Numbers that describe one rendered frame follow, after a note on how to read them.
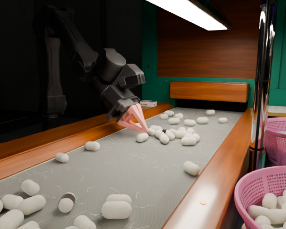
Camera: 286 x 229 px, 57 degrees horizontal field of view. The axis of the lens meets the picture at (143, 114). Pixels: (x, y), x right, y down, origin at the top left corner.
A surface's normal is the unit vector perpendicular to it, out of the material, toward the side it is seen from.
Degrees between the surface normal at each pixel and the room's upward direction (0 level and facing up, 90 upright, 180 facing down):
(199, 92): 90
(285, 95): 90
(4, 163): 45
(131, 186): 0
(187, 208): 0
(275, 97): 90
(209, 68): 90
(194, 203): 0
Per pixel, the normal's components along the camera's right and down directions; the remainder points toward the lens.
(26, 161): 0.63, -0.63
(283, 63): -0.45, 0.17
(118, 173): 0.00, -0.98
